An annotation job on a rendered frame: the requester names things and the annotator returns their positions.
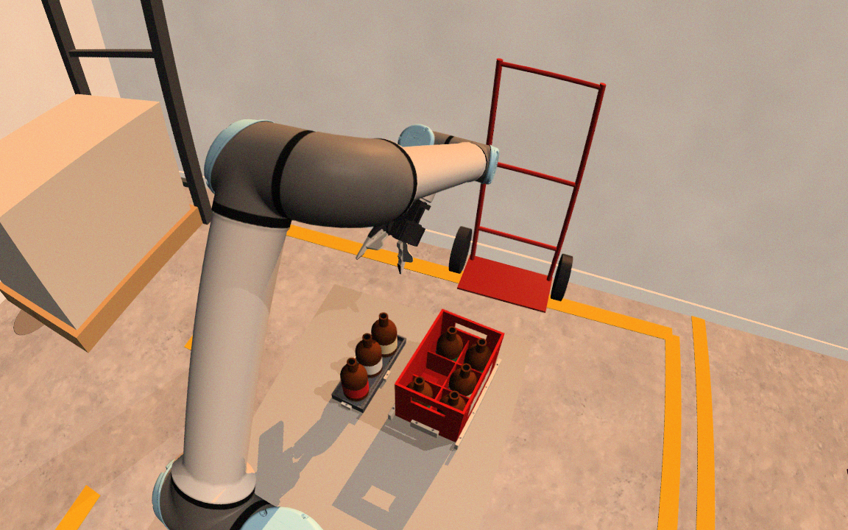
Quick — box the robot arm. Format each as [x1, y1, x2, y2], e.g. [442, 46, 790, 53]
[152, 119, 499, 530]

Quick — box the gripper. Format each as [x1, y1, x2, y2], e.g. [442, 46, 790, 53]
[356, 199, 431, 274]

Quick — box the brown bottle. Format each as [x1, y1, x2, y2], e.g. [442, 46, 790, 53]
[464, 338, 492, 372]
[355, 333, 383, 378]
[406, 376, 433, 408]
[436, 326, 463, 362]
[371, 312, 398, 357]
[437, 391, 466, 415]
[340, 358, 369, 401]
[448, 364, 477, 398]

